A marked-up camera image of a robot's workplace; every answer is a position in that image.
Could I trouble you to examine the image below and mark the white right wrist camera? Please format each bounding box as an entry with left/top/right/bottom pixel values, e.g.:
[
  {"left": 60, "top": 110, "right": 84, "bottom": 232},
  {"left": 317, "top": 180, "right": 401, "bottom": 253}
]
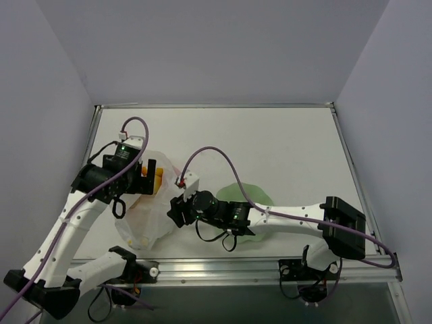
[{"left": 175, "top": 171, "right": 199, "bottom": 202}]

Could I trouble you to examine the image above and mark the yellow fake lemon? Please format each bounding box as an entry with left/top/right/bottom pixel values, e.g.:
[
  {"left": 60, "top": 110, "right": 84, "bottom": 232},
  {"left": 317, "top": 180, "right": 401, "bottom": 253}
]
[{"left": 153, "top": 167, "right": 164, "bottom": 194}]

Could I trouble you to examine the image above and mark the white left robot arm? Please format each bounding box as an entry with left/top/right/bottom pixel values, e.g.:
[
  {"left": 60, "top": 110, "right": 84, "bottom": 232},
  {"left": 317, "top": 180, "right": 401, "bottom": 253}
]
[{"left": 3, "top": 138, "right": 156, "bottom": 319}]

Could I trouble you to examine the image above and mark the aluminium table frame rail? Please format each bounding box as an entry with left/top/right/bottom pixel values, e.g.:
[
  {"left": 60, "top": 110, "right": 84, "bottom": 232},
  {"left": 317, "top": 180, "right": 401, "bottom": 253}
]
[{"left": 36, "top": 103, "right": 404, "bottom": 288}]

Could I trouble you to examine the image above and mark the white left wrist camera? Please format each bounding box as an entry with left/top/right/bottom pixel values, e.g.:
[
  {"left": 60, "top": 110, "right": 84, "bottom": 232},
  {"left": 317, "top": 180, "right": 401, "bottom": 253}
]
[{"left": 118, "top": 132, "right": 145, "bottom": 150}]

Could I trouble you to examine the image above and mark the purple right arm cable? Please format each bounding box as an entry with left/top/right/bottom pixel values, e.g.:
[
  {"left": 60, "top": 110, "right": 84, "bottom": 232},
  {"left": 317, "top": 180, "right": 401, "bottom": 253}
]
[{"left": 180, "top": 146, "right": 398, "bottom": 269}]

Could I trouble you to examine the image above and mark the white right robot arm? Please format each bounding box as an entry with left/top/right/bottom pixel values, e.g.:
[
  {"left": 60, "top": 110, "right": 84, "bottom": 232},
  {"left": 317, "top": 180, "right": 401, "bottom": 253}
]
[{"left": 167, "top": 191, "right": 366, "bottom": 279}]

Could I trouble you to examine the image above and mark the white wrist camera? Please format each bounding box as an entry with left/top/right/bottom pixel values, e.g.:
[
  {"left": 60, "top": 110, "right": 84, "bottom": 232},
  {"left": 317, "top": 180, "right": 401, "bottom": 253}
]
[
  {"left": 118, "top": 132, "right": 145, "bottom": 150},
  {"left": 175, "top": 171, "right": 199, "bottom": 202}
]

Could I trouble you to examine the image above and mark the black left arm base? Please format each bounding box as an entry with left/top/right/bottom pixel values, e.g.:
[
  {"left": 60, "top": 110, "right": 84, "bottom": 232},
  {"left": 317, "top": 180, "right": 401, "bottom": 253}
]
[{"left": 109, "top": 261, "right": 159, "bottom": 308}]

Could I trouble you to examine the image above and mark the white plastic bag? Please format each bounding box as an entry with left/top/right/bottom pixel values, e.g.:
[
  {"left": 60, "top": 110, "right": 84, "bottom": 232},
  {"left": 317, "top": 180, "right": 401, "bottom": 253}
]
[{"left": 115, "top": 151, "right": 181, "bottom": 250}]

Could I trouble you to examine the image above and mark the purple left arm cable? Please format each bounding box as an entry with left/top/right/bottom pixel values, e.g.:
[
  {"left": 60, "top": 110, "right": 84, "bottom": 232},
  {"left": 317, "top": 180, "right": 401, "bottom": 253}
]
[{"left": 0, "top": 116, "right": 151, "bottom": 317}]

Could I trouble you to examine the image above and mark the green glass plate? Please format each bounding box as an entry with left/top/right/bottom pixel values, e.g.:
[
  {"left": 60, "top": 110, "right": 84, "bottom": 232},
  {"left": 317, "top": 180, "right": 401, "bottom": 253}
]
[{"left": 215, "top": 182, "right": 275, "bottom": 243}]

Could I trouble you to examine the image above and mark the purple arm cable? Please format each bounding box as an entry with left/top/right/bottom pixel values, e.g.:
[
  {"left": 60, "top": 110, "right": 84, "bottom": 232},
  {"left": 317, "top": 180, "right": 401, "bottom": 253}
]
[
  {"left": 180, "top": 146, "right": 398, "bottom": 269},
  {"left": 0, "top": 116, "right": 151, "bottom": 317}
]

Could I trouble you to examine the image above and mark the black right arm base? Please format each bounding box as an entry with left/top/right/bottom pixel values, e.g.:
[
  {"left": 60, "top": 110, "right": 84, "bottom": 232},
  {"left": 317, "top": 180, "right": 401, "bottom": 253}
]
[{"left": 278, "top": 259, "right": 343, "bottom": 307}]

